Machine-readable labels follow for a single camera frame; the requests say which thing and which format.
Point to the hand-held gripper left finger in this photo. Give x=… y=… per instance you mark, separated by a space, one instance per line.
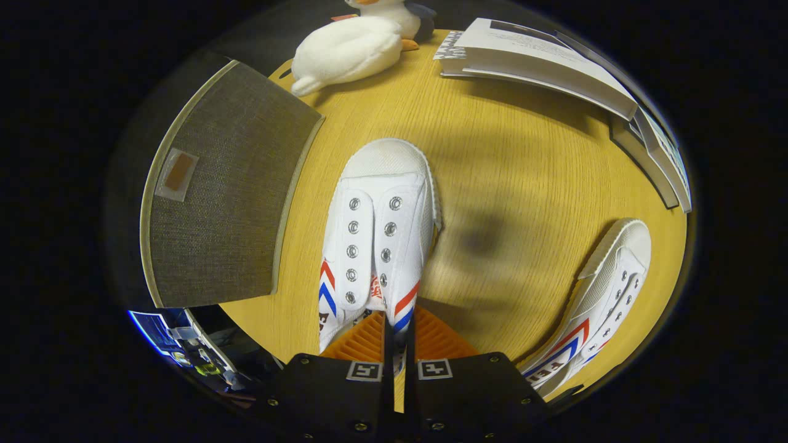
x=388 y=369

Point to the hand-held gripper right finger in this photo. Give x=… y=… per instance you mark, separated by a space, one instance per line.
x=410 y=369

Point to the white shoe striped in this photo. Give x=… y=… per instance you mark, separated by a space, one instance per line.
x=381 y=203
x=606 y=289

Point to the grey fabric storage box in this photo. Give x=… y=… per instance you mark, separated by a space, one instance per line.
x=228 y=203

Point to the white plastic object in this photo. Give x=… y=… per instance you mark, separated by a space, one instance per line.
x=206 y=354

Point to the blue screen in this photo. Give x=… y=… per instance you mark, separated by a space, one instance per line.
x=154 y=332

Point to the white duck plush toy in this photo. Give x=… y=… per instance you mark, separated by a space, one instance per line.
x=345 y=52

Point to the white book portrait cover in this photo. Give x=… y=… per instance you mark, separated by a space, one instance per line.
x=529 y=61

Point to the book blue photo cover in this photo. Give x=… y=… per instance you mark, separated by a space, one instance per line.
x=668 y=157

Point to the blue penguin plush toy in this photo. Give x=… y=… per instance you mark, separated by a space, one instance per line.
x=400 y=15

